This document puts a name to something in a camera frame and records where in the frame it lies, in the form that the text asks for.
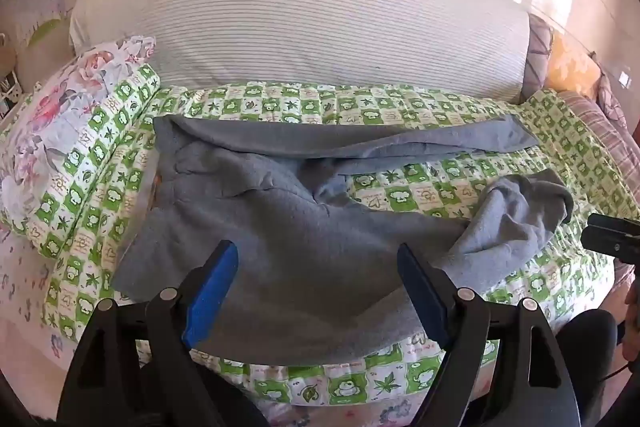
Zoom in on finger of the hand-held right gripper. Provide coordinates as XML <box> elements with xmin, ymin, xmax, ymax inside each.
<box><xmin>582</xmin><ymin>213</ymin><xmax>640</xmax><ymax>265</ymax></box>

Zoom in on grey patterned pillow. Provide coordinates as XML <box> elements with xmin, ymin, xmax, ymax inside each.
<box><xmin>520</xmin><ymin>13</ymin><xmax>555</xmax><ymax>104</ymax></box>

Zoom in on white wire rack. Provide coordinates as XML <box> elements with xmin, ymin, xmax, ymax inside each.
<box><xmin>0</xmin><ymin>69</ymin><xmax>26</xmax><ymax>120</ymax></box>

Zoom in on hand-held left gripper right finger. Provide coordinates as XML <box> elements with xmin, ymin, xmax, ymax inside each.
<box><xmin>397</xmin><ymin>243</ymin><xmax>582</xmax><ymax>427</ymax></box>

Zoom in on person's right forearm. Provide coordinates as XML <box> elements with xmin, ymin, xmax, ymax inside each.
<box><xmin>622</xmin><ymin>281</ymin><xmax>640</xmax><ymax>359</ymax></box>

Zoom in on orange pillow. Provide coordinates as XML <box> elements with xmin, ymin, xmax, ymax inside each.
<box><xmin>544</xmin><ymin>31</ymin><xmax>603</xmax><ymax>100</ymax></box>

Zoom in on black cable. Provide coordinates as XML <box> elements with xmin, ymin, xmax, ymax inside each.
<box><xmin>597</xmin><ymin>322</ymin><xmax>640</xmax><ymax>385</ymax></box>

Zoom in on person's dark trouser leg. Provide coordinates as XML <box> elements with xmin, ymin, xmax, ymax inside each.
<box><xmin>560</xmin><ymin>309</ymin><xmax>623</xmax><ymax>427</ymax></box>

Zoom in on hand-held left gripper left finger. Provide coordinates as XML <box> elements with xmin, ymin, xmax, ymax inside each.
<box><xmin>57</xmin><ymin>239</ymin><xmax>261</xmax><ymax>427</ymax></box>

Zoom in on grey pants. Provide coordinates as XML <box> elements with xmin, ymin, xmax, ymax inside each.
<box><xmin>111</xmin><ymin>113</ymin><xmax>575</xmax><ymax>367</ymax></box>

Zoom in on floral pink blanket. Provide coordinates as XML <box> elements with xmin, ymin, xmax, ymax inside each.
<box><xmin>0</xmin><ymin>34</ymin><xmax>162</xmax><ymax>238</ymax></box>

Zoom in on pink plaid blanket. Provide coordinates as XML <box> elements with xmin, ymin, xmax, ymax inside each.
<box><xmin>557</xmin><ymin>72</ymin><xmax>640</xmax><ymax>208</ymax></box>

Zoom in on green checked blanket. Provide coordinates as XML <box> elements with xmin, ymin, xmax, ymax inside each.
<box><xmin>22</xmin><ymin>63</ymin><xmax>632</xmax><ymax>408</ymax></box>

